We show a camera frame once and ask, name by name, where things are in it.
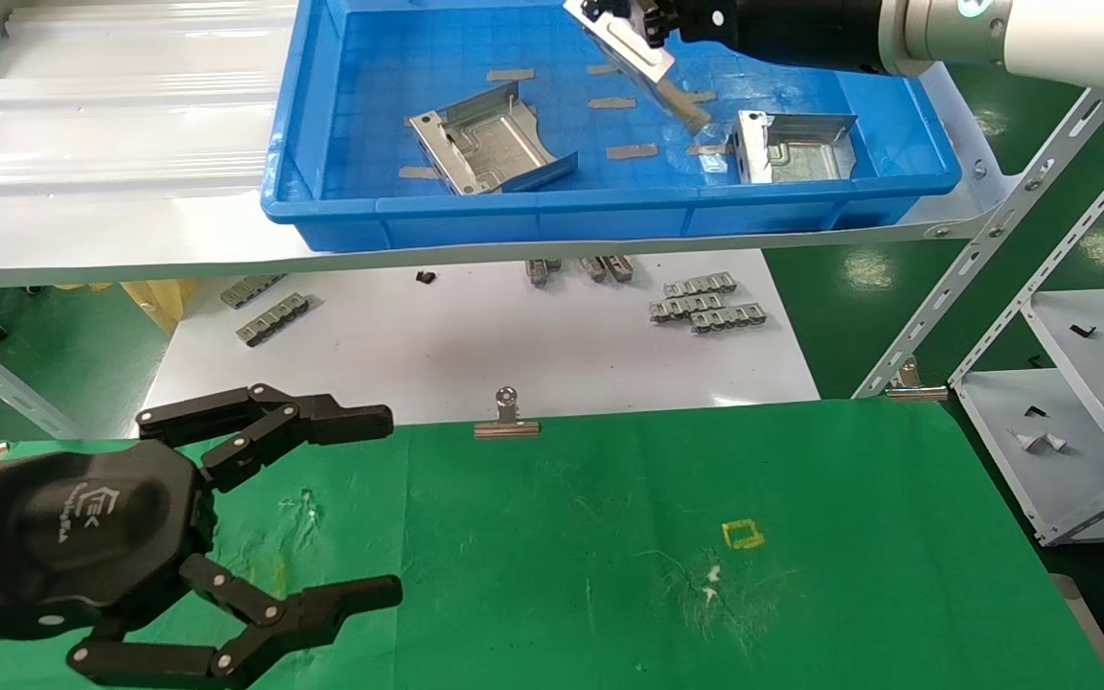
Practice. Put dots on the white slotted angle rack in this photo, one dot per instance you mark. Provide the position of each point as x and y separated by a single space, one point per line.
1069 460

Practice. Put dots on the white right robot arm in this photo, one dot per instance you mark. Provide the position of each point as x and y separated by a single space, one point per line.
1041 38

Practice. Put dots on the clear plastic sheet stack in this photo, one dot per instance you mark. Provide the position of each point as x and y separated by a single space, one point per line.
111 115

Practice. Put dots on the blue plastic bin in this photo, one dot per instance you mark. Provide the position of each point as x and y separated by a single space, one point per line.
514 216

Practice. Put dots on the grey metal link strip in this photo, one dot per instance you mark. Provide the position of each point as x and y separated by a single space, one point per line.
593 268
701 285
272 319
729 318
250 290
542 271
620 268
678 308

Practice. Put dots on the small white bent part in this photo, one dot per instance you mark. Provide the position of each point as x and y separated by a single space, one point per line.
1041 442

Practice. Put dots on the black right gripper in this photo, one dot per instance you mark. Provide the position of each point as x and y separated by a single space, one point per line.
801 29

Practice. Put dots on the green table cloth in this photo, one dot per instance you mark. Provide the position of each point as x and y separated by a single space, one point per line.
609 537

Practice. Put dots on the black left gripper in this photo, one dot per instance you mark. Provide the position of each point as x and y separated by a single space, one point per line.
63 527

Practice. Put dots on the stamped metal bracket plate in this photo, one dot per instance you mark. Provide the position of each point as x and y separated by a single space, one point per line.
801 158
485 144
624 48

